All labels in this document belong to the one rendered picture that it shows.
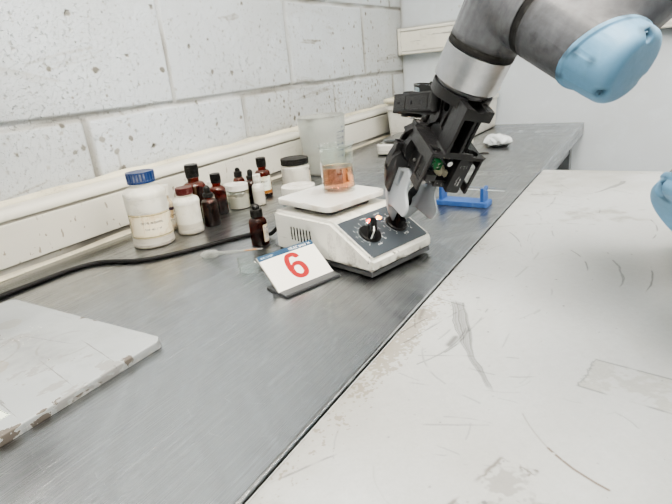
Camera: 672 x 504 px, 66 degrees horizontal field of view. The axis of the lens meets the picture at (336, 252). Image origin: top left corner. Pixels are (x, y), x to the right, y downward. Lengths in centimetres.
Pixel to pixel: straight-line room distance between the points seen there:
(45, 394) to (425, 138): 48
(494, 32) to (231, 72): 88
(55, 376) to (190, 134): 77
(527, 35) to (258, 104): 97
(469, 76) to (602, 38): 14
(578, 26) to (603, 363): 29
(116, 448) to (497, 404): 31
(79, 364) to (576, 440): 46
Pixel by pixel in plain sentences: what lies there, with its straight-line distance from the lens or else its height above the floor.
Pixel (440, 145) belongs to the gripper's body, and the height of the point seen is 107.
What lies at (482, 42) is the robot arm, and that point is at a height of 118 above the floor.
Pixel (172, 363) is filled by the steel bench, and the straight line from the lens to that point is 56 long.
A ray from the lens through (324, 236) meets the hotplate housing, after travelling 72.
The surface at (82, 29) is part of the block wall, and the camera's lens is 110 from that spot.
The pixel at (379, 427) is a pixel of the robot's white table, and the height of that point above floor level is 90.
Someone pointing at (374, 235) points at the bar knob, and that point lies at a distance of 69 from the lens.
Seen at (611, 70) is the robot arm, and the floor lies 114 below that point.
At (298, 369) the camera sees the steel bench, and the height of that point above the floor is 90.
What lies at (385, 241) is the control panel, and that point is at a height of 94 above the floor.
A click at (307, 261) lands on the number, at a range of 71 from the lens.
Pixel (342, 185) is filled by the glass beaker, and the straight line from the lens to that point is 77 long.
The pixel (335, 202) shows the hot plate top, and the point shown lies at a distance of 73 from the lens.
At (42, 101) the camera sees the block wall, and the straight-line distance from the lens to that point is 104.
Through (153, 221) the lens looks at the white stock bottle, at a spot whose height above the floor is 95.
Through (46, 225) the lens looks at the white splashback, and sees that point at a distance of 98.
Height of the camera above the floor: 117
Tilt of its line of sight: 20 degrees down
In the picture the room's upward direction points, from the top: 6 degrees counter-clockwise
